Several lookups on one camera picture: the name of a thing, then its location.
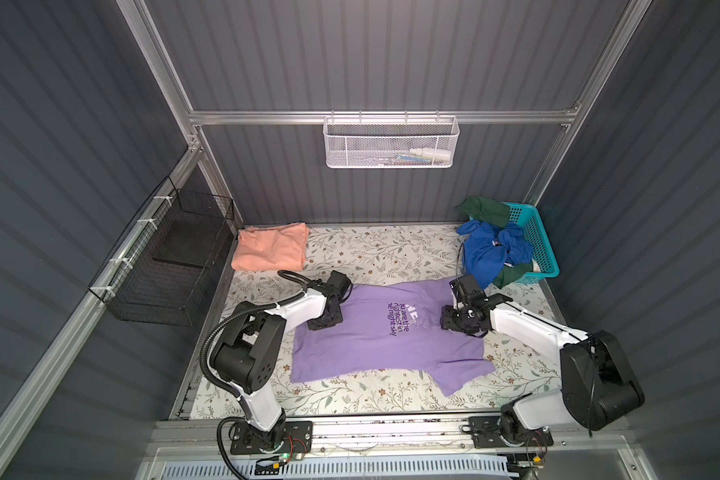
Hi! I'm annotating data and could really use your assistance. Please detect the purple t-shirt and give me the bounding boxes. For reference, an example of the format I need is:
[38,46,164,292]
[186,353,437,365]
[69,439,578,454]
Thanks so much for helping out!
[291,278,495,396]

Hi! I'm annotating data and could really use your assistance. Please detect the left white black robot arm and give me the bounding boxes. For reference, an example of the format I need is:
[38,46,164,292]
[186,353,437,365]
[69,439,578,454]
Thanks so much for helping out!
[199,270,353,451]

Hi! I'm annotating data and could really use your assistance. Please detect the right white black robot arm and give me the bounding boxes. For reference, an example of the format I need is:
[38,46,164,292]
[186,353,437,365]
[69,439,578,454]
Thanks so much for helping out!
[441,275,645,447]

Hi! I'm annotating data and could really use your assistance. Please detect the blue t-shirt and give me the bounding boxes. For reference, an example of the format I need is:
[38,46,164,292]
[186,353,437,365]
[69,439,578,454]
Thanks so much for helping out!
[456,220,534,289]

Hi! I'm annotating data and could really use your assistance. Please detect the floral table mat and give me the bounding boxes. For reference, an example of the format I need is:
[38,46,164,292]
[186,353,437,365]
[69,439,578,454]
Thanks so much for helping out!
[188,223,598,420]

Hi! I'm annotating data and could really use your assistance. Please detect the folded pink t-shirt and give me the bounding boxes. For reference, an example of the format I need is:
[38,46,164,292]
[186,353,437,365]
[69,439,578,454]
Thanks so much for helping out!
[231,223,310,271]

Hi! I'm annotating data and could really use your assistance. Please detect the teal plastic basket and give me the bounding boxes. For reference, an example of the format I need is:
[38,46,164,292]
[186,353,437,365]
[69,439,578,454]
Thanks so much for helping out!
[506,202,560,285]

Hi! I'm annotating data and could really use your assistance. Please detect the dark green t-shirt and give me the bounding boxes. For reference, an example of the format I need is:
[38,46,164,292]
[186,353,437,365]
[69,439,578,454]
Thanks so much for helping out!
[457,196,511,227]

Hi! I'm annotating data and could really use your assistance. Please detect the white bottle in basket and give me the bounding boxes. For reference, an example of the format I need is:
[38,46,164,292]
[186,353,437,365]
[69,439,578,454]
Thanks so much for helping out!
[409,147,453,163]

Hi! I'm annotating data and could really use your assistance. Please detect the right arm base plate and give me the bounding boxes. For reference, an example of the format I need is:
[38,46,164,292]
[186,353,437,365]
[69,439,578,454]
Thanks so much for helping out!
[461,414,554,449]

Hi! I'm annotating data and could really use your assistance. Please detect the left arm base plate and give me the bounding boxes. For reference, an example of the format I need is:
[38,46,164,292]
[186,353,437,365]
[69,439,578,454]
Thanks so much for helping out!
[227,420,314,455]

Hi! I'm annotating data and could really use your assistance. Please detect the white slotted cable duct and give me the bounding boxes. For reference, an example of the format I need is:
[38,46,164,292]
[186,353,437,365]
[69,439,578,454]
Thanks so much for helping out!
[158,453,511,480]

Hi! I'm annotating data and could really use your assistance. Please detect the aluminium mounting rail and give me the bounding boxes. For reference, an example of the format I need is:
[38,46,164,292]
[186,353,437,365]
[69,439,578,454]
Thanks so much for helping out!
[145,410,637,458]

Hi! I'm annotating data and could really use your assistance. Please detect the white wire mesh basket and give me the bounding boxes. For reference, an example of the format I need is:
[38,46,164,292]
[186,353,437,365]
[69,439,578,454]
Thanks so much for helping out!
[322,114,460,169]

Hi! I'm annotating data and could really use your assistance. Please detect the black wire mesh basket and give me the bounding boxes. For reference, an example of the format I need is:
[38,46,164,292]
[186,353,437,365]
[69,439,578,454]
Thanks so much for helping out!
[89,180,236,327]

